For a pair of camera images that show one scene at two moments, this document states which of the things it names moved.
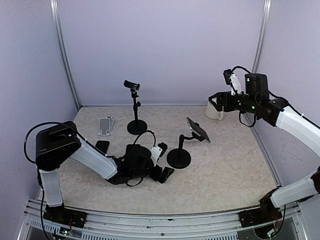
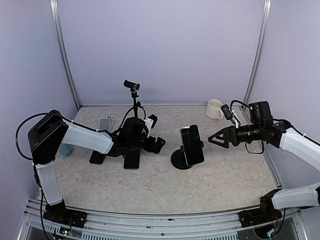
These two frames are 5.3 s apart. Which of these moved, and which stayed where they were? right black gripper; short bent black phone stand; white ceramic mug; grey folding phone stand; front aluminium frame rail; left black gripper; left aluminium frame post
Moved: left black gripper; short bent black phone stand; right black gripper
Stayed: white ceramic mug; left aluminium frame post; grey folding phone stand; front aluminium frame rail
